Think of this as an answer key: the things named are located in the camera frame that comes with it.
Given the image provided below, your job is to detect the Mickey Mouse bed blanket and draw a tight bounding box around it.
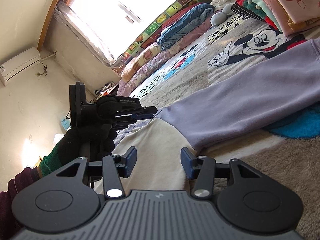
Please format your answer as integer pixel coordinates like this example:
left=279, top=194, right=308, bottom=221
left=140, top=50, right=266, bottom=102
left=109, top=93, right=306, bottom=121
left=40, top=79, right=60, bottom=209
left=131, top=16, right=319, bottom=239

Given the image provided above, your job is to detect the dark wooden desk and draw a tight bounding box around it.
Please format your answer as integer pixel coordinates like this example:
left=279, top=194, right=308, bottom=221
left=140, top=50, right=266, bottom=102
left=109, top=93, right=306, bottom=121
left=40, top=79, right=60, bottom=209
left=94, top=81, right=119, bottom=98

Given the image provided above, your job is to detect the pink floral folded quilt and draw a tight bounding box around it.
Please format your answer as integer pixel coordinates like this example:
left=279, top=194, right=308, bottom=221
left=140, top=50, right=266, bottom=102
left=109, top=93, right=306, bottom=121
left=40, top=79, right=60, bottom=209
left=117, top=20, right=212, bottom=96

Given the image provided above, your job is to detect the grey plush toy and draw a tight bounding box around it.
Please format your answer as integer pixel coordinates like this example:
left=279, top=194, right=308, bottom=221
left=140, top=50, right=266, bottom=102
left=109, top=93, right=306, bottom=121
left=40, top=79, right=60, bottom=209
left=210, top=3, right=234, bottom=27

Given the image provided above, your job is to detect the colourful alphabet foam mat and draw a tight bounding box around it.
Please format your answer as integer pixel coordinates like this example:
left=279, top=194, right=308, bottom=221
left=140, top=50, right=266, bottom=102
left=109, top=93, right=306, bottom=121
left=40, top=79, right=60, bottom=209
left=122, top=0, right=212, bottom=63

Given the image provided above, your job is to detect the dark blue folded quilt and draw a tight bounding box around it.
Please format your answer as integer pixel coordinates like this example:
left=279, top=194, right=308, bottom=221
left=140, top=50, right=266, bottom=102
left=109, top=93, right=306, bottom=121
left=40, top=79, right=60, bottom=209
left=157, top=3, right=215, bottom=50

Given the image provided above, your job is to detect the purple and cream sweatshirt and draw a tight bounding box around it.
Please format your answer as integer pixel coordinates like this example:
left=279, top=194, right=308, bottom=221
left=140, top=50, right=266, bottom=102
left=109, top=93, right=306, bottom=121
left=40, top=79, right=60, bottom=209
left=114, top=39, right=319, bottom=192

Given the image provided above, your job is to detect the stack of folded clothes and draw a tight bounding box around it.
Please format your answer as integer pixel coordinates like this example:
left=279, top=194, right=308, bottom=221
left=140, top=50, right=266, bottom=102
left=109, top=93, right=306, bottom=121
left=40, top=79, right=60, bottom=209
left=229, top=0, right=320, bottom=37

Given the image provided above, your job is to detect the white wall air conditioner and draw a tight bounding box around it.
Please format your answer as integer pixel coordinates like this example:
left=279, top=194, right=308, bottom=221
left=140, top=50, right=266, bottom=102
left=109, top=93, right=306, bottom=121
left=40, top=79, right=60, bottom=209
left=1, top=47, right=41, bottom=86

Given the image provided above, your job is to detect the orange patterned pillow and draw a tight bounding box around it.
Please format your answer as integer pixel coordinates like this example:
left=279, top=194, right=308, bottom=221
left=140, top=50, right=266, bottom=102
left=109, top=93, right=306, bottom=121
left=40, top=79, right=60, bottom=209
left=121, top=42, right=162, bottom=83

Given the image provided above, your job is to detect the black gloved left hand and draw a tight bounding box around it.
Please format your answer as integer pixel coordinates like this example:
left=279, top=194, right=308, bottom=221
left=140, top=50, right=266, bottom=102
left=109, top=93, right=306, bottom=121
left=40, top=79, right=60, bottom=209
left=39, top=122, right=118, bottom=181

